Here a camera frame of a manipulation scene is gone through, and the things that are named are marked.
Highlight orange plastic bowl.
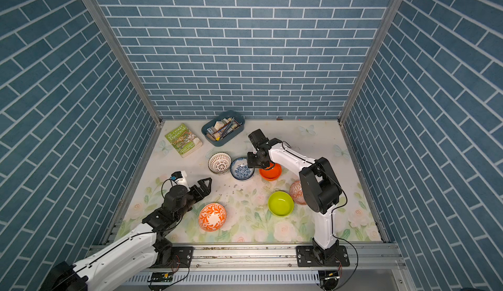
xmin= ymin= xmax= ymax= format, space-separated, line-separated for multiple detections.
xmin=259 ymin=163 xmax=282 ymax=182

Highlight right circuit board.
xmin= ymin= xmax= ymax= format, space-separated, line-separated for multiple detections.
xmin=318 ymin=271 xmax=340 ymax=291

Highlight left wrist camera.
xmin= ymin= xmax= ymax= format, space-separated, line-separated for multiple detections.
xmin=170 ymin=170 xmax=189 ymax=187

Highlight circuit board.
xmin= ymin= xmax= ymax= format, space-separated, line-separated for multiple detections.
xmin=318 ymin=271 xmax=340 ymax=291
xmin=148 ymin=272 xmax=174 ymax=284

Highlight aluminium mounting rail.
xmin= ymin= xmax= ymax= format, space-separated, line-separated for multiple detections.
xmin=88 ymin=243 xmax=406 ymax=273

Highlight large blue floral bowl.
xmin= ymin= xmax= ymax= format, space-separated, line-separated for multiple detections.
xmin=230 ymin=157 xmax=255 ymax=181

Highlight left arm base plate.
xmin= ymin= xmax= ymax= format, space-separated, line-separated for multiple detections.
xmin=150 ymin=246 xmax=195 ymax=269

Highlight lime green plastic bowl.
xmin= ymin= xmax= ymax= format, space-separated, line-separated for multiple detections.
xmin=268 ymin=191 xmax=295 ymax=217

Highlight left circuit board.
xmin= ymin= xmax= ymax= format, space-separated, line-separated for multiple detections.
xmin=148 ymin=272 xmax=174 ymax=284

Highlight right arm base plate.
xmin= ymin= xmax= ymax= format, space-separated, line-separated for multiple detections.
xmin=296 ymin=245 xmax=351 ymax=267

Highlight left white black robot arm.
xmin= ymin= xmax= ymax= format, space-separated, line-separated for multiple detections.
xmin=40 ymin=178 xmax=212 ymax=290

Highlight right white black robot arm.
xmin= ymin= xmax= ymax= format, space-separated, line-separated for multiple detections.
xmin=247 ymin=129 xmax=343 ymax=255

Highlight teal plastic bin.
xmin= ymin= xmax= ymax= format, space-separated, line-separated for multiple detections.
xmin=201 ymin=110 xmax=245 ymax=147

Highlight red geometric patterned bowl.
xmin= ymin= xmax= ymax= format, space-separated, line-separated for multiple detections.
xmin=289 ymin=180 xmax=307 ymax=205

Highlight maroon patterned white bowl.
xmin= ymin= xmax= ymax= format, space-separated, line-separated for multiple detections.
xmin=208 ymin=152 xmax=232 ymax=175

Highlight green paperback book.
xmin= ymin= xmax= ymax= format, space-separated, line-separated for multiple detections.
xmin=165 ymin=123 xmax=203 ymax=158

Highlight orange floral bowl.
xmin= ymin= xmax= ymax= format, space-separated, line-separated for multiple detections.
xmin=198 ymin=203 xmax=227 ymax=232

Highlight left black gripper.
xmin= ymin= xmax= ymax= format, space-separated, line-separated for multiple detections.
xmin=173 ymin=177 xmax=213 ymax=222

